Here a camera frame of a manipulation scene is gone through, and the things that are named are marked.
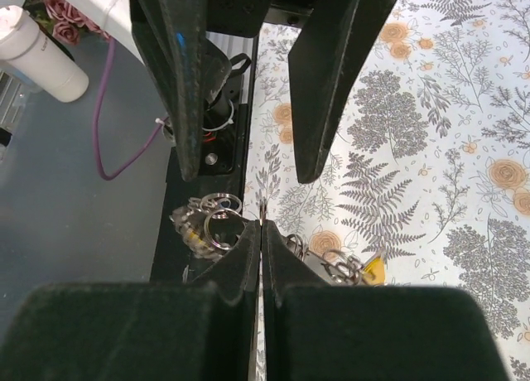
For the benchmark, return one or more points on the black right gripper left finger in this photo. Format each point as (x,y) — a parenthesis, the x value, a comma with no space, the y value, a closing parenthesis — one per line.
(202,330)

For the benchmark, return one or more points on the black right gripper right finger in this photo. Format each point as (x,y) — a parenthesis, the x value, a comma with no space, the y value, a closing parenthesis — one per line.
(316,331)

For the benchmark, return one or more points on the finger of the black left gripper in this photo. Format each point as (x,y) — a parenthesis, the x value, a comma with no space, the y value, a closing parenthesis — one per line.
(170,38)
(324,63)

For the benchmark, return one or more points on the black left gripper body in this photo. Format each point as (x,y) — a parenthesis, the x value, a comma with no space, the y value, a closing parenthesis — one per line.
(244,18)

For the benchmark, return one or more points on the steel disc with keyrings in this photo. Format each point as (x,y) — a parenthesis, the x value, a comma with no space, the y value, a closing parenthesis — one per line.
(217,218)

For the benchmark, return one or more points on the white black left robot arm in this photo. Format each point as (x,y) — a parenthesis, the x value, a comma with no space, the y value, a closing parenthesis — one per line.
(99,4)

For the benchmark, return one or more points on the yellow key tag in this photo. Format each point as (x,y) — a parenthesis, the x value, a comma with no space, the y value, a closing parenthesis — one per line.
(373,272)
(194,241)

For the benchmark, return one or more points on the pink artificial roses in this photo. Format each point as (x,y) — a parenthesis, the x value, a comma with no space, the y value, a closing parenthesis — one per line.
(69,25)

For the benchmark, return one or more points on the white bottle red cap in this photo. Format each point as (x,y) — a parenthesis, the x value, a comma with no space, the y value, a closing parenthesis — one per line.
(25,47)

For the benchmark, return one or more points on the floral table mat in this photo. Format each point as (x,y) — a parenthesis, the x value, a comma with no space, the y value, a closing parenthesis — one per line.
(430,161)

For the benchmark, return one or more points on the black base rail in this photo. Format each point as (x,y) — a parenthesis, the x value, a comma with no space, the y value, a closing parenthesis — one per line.
(222,168)

